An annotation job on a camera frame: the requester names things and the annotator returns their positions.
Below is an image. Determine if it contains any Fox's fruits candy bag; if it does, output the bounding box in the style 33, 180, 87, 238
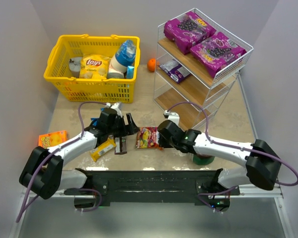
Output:
135, 127, 162, 150

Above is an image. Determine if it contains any dark purple candy bag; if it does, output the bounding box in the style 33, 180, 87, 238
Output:
159, 59, 191, 84

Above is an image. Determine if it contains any purple grape candy bag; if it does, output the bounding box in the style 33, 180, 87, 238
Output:
190, 32, 246, 78
163, 11, 216, 55

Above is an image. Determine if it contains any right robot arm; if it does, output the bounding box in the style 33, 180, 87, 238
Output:
157, 120, 281, 192

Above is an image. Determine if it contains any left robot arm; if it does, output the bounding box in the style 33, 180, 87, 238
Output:
19, 109, 139, 199

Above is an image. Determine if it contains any blue small snack packet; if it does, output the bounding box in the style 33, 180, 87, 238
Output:
91, 108, 110, 126

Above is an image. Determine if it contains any brown chocolate bar wrapper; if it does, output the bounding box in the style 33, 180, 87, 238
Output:
115, 136, 127, 155

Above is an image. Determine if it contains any green brown tin can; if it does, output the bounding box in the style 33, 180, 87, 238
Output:
192, 155, 215, 166

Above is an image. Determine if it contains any teal foil box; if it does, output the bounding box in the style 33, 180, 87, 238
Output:
126, 65, 135, 79

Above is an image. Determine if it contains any yellow Lays chips bag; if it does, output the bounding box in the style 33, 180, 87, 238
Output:
79, 54, 111, 79

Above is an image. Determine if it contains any orange snack box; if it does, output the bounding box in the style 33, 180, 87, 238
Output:
38, 130, 68, 148

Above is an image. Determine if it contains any orange fruit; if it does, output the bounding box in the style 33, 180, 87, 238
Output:
147, 58, 159, 72

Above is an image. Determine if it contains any blue white wrapped roll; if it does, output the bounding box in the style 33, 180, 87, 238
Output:
107, 40, 136, 79

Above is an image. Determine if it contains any grey crumpled paper cups pack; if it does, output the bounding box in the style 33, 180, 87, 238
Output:
69, 57, 82, 78

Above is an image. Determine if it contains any yellow plastic shopping basket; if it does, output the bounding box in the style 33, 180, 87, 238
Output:
44, 34, 141, 103

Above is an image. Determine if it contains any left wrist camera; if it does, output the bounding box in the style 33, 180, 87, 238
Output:
105, 102, 122, 117

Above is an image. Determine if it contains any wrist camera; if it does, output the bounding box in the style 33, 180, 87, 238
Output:
105, 102, 122, 117
163, 110, 180, 125

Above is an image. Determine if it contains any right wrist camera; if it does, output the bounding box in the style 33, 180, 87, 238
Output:
163, 110, 180, 125

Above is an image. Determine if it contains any white wire wooden shelf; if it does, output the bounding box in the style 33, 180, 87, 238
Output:
153, 7, 254, 131

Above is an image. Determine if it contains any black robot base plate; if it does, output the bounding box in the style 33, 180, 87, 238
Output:
65, 170, 226, 206

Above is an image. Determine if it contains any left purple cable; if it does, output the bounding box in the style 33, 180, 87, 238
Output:
15, 101, 112, 223

